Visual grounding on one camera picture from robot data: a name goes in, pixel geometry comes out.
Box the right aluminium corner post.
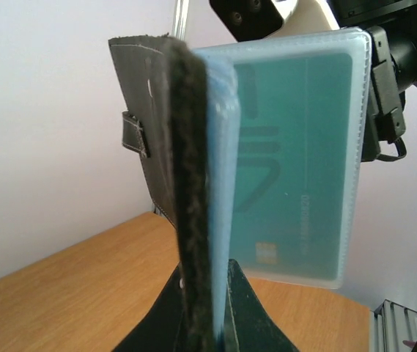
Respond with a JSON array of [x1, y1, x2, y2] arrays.
[[171, 0, 190, 40]]

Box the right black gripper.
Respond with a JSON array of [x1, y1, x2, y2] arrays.
[[361, 26, 406, 162]]

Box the aluminium frame rails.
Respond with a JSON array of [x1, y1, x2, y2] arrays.
[[369, 300, 417, 351]]

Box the black leather card holder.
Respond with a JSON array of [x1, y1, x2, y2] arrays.
[[108, 28, 372, 351]]

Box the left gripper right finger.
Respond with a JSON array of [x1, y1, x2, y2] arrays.
[[224, 259, 298, 352]]

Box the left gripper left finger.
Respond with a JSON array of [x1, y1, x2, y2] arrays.
[[114, 266, 188, 352]]

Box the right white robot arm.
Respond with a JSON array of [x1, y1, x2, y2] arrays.
[[329, 0, 417, 162]]

